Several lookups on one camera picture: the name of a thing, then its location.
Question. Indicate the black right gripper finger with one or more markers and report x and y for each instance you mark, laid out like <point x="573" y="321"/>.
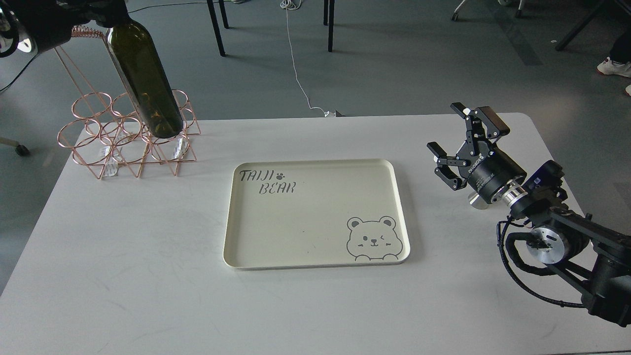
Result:
<point x="482" y="126"/>
<point x="444" y="164"/>

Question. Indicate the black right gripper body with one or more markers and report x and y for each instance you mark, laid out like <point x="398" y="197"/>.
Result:
<point x="489" y="173"/>

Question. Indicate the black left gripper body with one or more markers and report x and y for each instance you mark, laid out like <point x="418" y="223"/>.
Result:
<point x="107" y="13"/>

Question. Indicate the steel double jigger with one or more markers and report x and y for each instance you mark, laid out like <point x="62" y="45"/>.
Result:
<point x="477" y="201"/>

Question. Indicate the dark green wine bottle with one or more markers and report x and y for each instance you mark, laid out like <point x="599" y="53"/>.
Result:
<point x="138" y="64"/>

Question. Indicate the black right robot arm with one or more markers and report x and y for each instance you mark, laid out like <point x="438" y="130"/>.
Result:
<point x="541" y="235"/>

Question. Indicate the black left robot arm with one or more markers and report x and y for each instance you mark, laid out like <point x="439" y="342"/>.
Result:
<point x="49" y="23"/>

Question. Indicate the white sneaker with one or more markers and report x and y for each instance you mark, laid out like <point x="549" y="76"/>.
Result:
<point x="610" y="67"/>

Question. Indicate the black desk leg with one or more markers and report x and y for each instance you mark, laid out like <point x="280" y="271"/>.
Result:
<point x="579" y="26"/>

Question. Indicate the chair caster wheel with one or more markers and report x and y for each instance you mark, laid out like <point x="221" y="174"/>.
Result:
<point x="20" y="149"/>

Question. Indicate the cream bear serving tray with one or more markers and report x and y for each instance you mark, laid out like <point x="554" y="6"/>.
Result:
<point x="315" y="213"/>

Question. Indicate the black chair legs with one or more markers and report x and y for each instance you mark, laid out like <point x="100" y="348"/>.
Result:
<point x="218" y="15"/>

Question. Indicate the copper wire wine rack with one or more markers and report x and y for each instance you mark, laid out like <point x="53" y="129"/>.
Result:
<point x="107" y="134"/>

